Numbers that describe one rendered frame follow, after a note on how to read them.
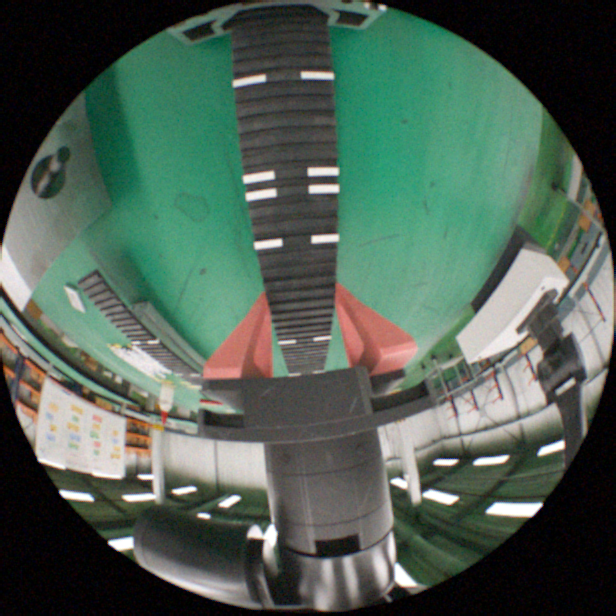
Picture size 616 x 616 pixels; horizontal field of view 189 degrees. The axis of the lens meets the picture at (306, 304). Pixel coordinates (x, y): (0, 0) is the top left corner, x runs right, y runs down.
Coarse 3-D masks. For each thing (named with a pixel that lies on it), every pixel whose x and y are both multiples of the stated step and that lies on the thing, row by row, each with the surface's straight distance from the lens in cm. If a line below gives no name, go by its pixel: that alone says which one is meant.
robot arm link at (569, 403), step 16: (576, 352) 42; (576, 368) 43; (544, 384) 45; (576, 384) 44; (560, 400) 44; (576, 400) 44; (560, 416) 45; (576, 416) 44; (576, 432) 45; (576, 448) 45
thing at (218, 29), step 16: (256, 0) 13; (272, 0) 13; (288, 0) 13; (304, 0) 13; (320, 0) 13; (336, 0) 13; (352, 0) 13; (208, 16) 14; (224, 16) 14; (336, 16) 15; (352, 16) 16; (368, 16) 15; (176, 32) 14; (192, 32) 16; (208, 32) 16; (224, 32) 15
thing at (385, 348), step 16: (336, 288) 13; (336, 304) 14; (352, 304) 11; (352, 320) 11; (368, 320) 10; (384, 320) 10; (352, 336) 13; (368, 336) 9; (384, 336) 9; (400, 336) 9; (352, 352) 13; (368, 352) 9; (384, 352) 8; (400, 352) 8; (416, 352) 9; (368, 368) 10; (384, 368) 10; (400, 368) 10; (384, 384) 10
